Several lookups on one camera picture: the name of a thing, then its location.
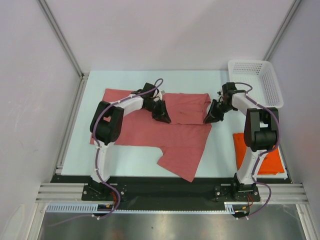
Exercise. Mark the aluminium corner post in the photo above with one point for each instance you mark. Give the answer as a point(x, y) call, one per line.
point(290, 15)
point(57, 31)

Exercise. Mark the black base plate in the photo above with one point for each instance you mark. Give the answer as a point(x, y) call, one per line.
point(169, 193)

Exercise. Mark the pink red t shirt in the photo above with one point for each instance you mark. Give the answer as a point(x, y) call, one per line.
point(182, 141)

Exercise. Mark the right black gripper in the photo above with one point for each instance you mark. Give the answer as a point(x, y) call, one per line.
point(213, 116)

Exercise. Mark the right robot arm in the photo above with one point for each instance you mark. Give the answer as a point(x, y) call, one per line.
point(261, 133)

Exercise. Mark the right aluminium corner post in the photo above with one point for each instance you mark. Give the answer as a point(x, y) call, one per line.
point(290, 15)

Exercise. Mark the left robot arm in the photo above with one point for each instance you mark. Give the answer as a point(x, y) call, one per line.
point(107, 123)

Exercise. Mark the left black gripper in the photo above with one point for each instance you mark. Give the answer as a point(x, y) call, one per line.
point(163, 116)

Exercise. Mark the left aluminium corner post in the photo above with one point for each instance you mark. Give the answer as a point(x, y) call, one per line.
point(57, 31)

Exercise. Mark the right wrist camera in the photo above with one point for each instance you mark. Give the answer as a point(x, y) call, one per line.
point(220, 94)

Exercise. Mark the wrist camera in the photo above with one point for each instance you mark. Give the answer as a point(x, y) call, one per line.
point(158, 95)
point(220, 94)

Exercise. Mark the folded orange t shirt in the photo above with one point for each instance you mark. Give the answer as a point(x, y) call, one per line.
point(271, 165)

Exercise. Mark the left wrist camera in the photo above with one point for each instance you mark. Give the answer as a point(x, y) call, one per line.
point(158, 95)

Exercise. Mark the white plastic basket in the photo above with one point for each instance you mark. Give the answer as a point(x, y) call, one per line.
point(258, 78)

